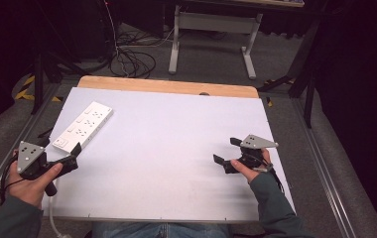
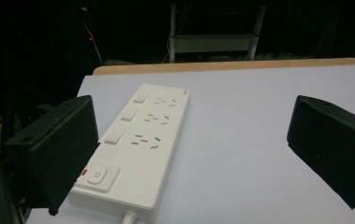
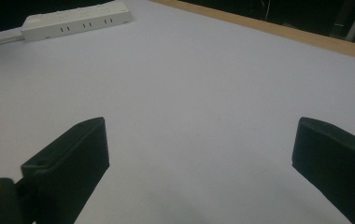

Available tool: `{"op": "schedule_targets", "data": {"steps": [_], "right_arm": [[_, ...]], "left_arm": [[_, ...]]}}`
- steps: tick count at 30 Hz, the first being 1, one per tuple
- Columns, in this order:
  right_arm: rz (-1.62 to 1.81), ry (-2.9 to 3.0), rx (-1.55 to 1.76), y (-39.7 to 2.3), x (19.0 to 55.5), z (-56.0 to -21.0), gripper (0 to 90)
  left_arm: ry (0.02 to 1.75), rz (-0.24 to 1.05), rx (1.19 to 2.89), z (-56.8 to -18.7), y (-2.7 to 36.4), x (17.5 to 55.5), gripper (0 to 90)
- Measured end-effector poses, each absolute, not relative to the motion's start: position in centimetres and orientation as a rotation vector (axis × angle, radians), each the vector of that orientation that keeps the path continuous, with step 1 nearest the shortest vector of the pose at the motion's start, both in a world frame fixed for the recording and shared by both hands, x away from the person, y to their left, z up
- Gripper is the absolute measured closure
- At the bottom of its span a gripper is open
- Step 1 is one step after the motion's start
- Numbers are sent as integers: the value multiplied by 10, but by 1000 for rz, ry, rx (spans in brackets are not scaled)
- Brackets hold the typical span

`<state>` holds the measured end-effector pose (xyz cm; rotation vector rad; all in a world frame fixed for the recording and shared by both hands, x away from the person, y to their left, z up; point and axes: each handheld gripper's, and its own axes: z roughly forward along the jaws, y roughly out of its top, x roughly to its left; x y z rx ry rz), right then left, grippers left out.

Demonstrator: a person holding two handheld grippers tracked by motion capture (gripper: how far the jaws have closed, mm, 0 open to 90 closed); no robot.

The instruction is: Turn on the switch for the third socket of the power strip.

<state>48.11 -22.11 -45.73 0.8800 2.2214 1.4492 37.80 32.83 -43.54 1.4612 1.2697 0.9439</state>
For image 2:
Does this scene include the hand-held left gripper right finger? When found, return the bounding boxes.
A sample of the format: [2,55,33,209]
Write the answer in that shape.
[286,94,355,210]

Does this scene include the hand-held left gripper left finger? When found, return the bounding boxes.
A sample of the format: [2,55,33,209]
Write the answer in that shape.
[3,94,100,217]

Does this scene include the white power strip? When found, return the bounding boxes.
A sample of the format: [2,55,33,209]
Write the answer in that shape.
[68,83,191,224]

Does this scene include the white power strip cable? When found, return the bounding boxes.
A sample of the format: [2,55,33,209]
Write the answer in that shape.
[120,210,139,224]

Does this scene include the white hanging cable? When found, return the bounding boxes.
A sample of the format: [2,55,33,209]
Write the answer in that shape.
[80,6,104,67]

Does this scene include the metal stand frame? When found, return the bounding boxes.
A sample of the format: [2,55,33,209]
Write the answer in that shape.
[167,3,267,64]

